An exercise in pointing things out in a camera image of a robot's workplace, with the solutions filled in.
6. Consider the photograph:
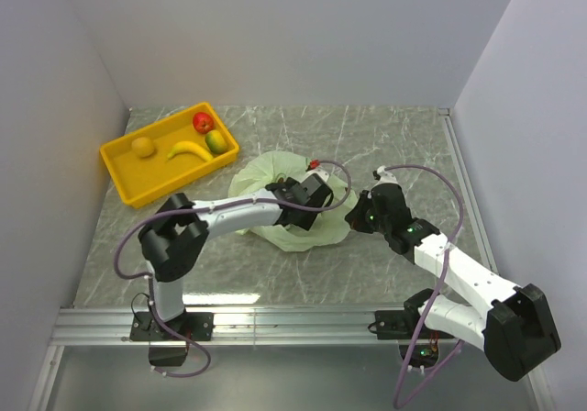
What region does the green plastic bag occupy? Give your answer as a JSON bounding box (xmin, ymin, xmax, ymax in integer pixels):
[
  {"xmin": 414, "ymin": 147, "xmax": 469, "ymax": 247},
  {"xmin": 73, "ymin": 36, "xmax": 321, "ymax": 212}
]
[{"xmin": 227, "ymin": 151, "xmax": 358, "ymax": 252}]

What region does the yellow toy fruit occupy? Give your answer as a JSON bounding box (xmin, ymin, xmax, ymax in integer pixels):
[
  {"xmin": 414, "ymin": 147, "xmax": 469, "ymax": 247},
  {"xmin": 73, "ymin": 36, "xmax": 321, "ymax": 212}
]
[{"xmin": 205, "ymin": 129, "xmax": 228, "ymax": 155}]

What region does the red toy fruit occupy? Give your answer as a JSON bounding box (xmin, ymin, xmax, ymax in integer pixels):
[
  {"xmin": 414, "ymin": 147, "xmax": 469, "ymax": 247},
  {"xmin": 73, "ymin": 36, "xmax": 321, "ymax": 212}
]
[{"xmin": 192, "ymin": 112, "xmax": 215, "ymax": 135}]

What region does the yellow toy banana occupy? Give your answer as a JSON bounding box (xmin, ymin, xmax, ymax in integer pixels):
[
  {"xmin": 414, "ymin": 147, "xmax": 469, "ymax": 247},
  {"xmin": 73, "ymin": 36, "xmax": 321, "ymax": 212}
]
[{"xmin": 167, "ymin": 140, "xmax": 214, "ymax": 161}]

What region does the yellow toy peach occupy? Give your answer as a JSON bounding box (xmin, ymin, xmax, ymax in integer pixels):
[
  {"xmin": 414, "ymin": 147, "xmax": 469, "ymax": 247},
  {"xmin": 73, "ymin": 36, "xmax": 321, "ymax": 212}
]
[{"xmin": 131, "ymin": 137, "xmax": 156, "ymax": 159}]

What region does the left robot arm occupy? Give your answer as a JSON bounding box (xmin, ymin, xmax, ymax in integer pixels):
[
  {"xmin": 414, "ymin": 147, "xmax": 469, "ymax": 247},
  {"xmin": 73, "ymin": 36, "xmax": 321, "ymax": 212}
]
[{"xmin": 138, "ymin": 169, "xmax": 334, "ymax": 339}]

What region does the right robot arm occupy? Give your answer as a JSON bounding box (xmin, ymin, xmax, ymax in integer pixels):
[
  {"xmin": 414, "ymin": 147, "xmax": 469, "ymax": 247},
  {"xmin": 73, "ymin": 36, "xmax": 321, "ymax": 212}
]
[{"xmin": 345, "ymin": 183, "xmax": 561, "ymax": 382}]

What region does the yellow plastic tray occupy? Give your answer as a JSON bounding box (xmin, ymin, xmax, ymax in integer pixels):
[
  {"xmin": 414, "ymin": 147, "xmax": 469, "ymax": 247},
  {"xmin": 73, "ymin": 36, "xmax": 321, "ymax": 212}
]
[{"xmin": 100, "ymin": 102, "xmax": 239, "ymax": 208}]

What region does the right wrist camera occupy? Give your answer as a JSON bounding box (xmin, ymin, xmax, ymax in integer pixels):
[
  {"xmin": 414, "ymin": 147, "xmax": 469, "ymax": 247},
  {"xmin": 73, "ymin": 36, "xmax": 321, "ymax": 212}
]
[{"xmin": 371, "ymin": 166, "xmax": 401, "ymax": 193}]

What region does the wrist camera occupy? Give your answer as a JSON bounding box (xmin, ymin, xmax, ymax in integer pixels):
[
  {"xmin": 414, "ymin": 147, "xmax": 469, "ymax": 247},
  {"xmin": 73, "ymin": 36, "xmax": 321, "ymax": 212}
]
[
  {"xmin": 371, "ymin": 166, "xmax": 401, "ymax": 193},
  {"xmin": 304, "ymin": 160, "xmax": 330, "ymax": 183}
]

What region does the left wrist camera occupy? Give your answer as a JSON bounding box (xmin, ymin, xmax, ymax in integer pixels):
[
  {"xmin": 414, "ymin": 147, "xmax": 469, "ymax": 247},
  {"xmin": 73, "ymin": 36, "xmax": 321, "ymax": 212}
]
[{"xmin": 304, "ymin": 160, "xmax": 330, "ymax": 183}]

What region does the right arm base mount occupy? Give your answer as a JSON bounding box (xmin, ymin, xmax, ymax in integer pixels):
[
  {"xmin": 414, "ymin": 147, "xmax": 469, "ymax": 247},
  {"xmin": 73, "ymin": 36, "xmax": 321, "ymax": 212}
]
[{"xmin": 367, "ymin": 310, "xmax": 440, "ymax": 371}]

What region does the aluminium side rail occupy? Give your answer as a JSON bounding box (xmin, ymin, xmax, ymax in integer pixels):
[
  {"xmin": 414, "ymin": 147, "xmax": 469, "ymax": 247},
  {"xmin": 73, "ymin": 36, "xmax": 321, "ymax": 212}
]
[{"xmin": 437, "ymin": 108, "xmax": 499, "ymax": 274}]

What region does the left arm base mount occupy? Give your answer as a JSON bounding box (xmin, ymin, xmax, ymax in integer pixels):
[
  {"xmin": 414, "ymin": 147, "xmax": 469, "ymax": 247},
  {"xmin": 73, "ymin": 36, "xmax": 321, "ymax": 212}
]
[{"xmin": 128, "ymin": 311, "xmax": 214, "ymax": 375}]

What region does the aluminium front rail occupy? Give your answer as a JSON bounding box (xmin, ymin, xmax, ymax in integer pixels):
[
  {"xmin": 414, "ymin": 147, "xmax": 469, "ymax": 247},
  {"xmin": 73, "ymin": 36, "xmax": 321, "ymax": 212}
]
[{"xmin": 50, "ymin": 304, "xmax": 403, "ymax": 347}]

